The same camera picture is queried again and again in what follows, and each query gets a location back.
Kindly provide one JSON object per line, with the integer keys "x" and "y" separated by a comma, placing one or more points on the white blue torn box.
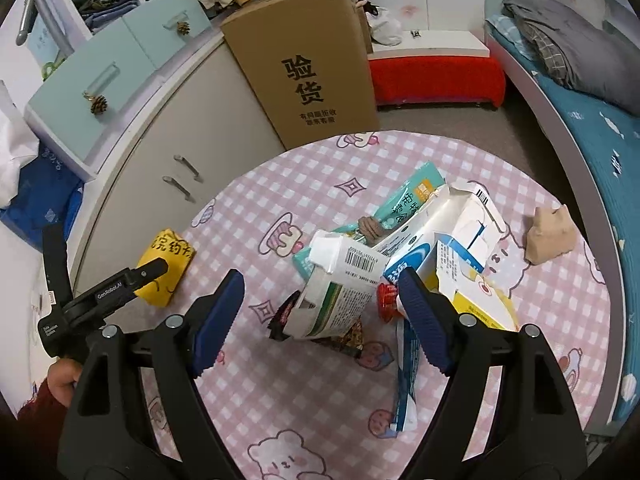
{"x": 460, "y": 214}

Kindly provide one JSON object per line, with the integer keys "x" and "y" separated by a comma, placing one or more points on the blue white striped pillow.
{"x": 506, "y": 27}

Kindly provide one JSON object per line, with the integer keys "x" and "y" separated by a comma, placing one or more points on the white lower cabinet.
{"x": 200, "y": 130}

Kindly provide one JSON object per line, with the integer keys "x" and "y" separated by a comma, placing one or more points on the grey folded duvet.
{"x": 577, "y": 55}

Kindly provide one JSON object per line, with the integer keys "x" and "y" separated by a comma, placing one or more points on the red snack wrapper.
{"x": 386, "y": 299}

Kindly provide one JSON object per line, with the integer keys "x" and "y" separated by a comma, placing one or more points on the brown paper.
{"x": 553, "y": 233}

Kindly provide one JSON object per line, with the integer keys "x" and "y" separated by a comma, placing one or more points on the dark snack wrapper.
{"x": 351, "y": 344}

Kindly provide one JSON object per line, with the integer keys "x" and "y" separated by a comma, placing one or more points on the white plastic bag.
{"x": 384, "y": 28}

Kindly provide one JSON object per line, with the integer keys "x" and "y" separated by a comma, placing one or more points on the lilac stepped shelf cabinet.
{"x": 110, "y": 73}

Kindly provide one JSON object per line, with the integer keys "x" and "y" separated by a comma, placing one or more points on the teal patterned mattress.
{"x": 597, "y": 145}

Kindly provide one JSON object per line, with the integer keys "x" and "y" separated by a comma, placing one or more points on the blue white flat packet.
{"x": 405, "y": 417}

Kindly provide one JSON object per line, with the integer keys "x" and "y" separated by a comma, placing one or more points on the metal stair handrail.
{"x": 34, "y": 8}

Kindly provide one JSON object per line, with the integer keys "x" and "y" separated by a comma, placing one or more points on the person's left hand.
{"x": 62, "y": 378}

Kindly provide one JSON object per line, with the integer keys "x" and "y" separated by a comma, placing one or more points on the yellow white medicine box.
{"x": 459, "y": 278}

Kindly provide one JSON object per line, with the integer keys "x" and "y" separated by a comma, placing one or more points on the blue gift bag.
{"x": 48, "y": 193}

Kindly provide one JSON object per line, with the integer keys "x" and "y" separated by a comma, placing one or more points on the teal wipes packet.
{"x": 393, "y": 213}

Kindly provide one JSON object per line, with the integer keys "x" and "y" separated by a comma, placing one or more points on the red bench with white top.
{"x": 436, "y": 66}

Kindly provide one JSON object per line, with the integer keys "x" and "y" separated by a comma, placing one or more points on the white green barcode box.
{"x": 343, "y": 281}

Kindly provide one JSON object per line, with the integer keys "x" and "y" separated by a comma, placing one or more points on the teal bunk bed frame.
{"x": 621, "y": 19}

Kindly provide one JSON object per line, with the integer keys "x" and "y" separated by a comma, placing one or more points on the tall brown cardboard box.
{"x": 307, "y": 63}

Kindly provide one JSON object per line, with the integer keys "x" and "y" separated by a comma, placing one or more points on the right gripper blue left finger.
{"x": 211, "y": 319}

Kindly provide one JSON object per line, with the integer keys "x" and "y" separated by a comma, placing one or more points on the white paper bag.
{"x": 19, "y": 147}

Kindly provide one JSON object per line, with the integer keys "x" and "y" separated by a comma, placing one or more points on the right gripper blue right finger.
{"x": 432, "y": 318}

